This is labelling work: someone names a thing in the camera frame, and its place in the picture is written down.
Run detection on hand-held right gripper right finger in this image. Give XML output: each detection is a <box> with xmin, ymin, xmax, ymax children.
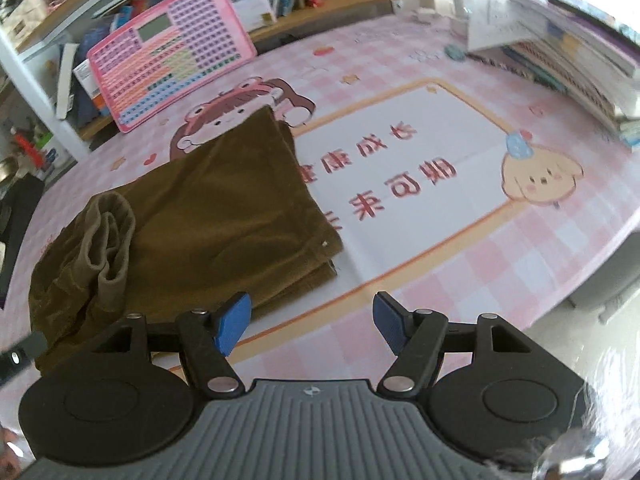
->
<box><xmin>373</xmin><ymin>291</ymin><xmax>539</xmax><ymax>399</ymax></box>

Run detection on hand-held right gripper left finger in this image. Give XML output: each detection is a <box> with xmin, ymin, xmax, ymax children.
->
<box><xmin>90</xmin><ymin>291</ymin><xmax>253</xmax><ymax>399</ymax></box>

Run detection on pink toy learning tablet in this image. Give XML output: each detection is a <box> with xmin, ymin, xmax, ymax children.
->
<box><xmin>86</xmin><ymin>0</ymin><xmax>258</xmax><ymax>134</ymax></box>

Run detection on stack of workbooks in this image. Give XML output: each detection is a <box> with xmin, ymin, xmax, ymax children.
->
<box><xmin>467</xmin><ymin>0</ymin><xmax>640</xmax><ymax>153</ymax></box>

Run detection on white quilted handbag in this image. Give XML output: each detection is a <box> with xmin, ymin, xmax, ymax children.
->
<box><xmin>0</xmin><ymin>0</ymin><xmax>48</xmax><ymax>43</ymax></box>

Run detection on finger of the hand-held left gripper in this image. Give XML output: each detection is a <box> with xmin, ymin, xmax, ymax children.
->
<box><xmin>0</xmin><ymin>332</ymin><xmax>49</xmax><ymax>387</ymax></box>

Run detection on brown pants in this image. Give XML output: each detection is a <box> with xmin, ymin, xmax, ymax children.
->
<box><xmin>27</xmin><ymin>106</ymin><xmax>345</xmax><ymax>376</ymax></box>

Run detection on orange and white box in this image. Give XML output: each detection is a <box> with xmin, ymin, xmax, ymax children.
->
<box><xmin>74</xmin><ymin>57</ymin><xmax>109</xmax><ymax>117</ymax></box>

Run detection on pink checked printed tablecloth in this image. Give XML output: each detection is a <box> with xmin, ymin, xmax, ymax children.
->
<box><xmin>0</xmin><ymin>10</ymin><xmax>640</xmax><ymax>411</ymax></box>

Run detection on white bookshelf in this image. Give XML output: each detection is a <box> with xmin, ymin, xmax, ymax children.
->
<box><xmin>0</xmin><ymin>0</ymin><xmax>432</xmax><ymax>158</ymax></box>

